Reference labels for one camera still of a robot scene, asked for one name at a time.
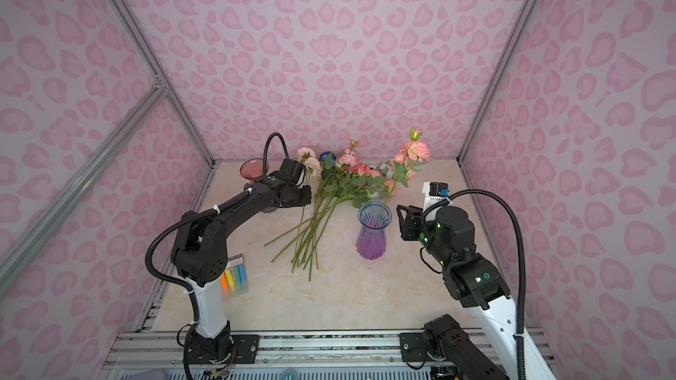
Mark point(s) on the cream peach rose stem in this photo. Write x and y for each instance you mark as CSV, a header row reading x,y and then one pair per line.
x,y
307,157

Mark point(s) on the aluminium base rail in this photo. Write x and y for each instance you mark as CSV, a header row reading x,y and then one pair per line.
x,y
338,354

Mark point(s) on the blue rose stem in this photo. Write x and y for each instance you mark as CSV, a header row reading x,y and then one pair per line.
x,y
327,164

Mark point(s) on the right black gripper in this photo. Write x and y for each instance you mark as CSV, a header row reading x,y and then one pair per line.
x,y
414,218

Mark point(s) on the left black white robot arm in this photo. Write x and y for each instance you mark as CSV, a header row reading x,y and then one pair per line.
x,y
200,254

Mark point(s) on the purple blue glass vase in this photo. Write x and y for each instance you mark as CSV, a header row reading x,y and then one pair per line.
x,y
374,217

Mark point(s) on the diagonal aluminium frame bar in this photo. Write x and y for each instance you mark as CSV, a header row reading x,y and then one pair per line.
x,y
34,239

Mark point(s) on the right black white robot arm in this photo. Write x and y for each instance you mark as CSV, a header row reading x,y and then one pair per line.
x,y
477,285

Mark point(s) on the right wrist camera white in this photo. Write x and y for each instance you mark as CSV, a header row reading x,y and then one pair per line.
x,y
434,192

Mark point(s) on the pile of pink roses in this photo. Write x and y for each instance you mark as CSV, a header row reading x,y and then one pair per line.
x,y
354,182

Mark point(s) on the pack of coloured markers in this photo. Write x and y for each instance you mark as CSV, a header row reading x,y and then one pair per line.
x,y
234,280

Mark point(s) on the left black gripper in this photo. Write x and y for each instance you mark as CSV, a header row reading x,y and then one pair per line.
x,y
306,200

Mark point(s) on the red glass vase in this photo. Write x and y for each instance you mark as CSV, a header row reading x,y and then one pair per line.
x,y
253,169

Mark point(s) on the pink spray rose stem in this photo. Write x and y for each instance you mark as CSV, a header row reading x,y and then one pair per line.
x,y
402,168

